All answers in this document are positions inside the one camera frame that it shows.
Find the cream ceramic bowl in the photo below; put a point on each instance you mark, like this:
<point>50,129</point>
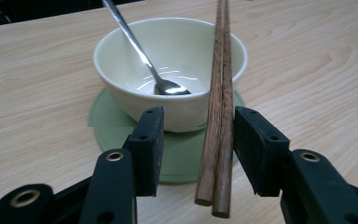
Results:
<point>174,56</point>

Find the metal spoon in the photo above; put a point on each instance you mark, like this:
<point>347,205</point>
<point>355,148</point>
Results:
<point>136,46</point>

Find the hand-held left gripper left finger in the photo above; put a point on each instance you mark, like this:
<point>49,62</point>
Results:
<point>130,168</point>

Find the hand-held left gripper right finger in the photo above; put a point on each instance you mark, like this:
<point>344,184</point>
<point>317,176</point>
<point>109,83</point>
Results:
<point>279,161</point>

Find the green round coaster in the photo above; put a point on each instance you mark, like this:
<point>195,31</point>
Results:
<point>180,155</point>

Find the brown wooden chopstick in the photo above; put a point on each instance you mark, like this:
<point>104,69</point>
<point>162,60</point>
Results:
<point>227,130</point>
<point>213,124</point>

